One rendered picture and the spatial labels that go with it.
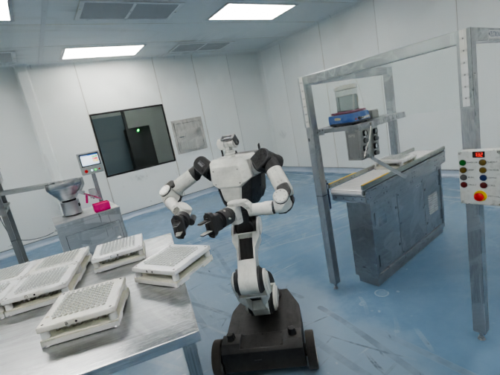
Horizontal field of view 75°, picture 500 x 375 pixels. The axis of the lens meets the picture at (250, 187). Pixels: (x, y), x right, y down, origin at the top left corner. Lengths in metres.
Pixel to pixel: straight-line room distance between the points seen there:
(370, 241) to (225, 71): 5.88
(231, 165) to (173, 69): 5.51
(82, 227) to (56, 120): 3.14
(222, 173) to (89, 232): 2.20
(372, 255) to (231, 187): 1.27
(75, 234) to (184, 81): 4.39
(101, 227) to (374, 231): 2.68
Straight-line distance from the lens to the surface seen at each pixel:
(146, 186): 6.78
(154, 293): 1.39
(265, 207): 1.64
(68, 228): 3.75
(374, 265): 2.66
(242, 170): 1.79
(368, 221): 2.52
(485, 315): 2.23
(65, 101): 6.60
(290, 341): 1.97
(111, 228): 3.81
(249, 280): 1.78
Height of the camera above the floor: 1.41
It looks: 12 degrees down
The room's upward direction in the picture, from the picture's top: 11 degrees counter-clockwise
